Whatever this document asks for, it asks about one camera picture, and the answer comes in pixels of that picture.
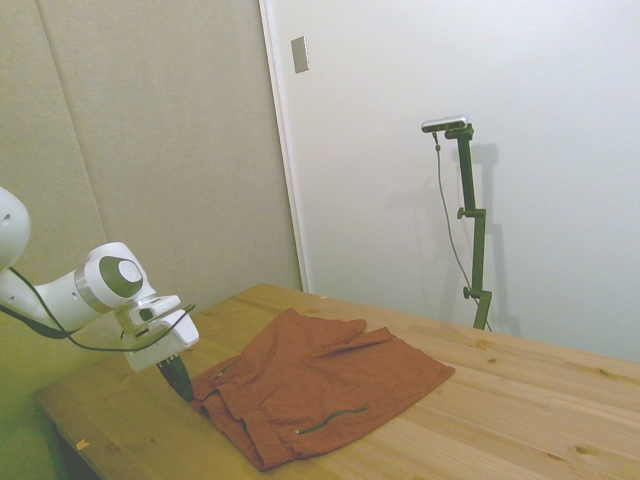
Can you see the dark jointed camera stand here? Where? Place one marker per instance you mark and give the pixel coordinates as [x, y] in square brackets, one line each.
[472, 200]

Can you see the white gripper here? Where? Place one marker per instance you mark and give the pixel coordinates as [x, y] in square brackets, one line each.
[165, 347]

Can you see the silver camera on stand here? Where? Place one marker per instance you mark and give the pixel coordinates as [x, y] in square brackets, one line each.
[445, 123]

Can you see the rust orange shorts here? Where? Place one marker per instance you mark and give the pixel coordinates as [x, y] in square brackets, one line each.
[320, 380]

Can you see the white vertical wall trim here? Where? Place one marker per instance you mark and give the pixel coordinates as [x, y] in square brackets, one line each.
[285, 150]

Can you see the grey wall plate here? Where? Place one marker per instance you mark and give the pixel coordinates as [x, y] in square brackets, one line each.
[300, 54]

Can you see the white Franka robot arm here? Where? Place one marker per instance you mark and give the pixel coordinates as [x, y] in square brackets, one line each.
[60, 300]

